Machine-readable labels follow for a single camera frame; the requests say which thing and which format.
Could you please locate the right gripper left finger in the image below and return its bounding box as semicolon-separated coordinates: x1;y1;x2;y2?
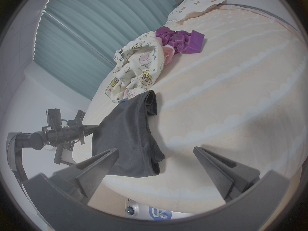
52;148;120;199

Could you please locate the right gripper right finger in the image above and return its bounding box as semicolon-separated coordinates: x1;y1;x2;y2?
193;146;261;200

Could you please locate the black T-shirt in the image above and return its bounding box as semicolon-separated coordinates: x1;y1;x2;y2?
91;90;166;179

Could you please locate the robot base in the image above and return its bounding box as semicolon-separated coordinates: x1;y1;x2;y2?
125;197;194;220

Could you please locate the blue-green curtain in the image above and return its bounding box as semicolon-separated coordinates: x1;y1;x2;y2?
44;0;180;65
32;12;116;102

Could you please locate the white printed pyjama top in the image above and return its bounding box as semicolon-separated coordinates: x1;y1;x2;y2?
104;31;167;104

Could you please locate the pink garment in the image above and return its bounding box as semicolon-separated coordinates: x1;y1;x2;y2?
161;44;175;66

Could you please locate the purple garment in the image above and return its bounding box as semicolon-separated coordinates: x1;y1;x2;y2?
155;26;205;55

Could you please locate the white printed pillow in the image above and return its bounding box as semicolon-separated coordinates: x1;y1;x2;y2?
167;0;227;25

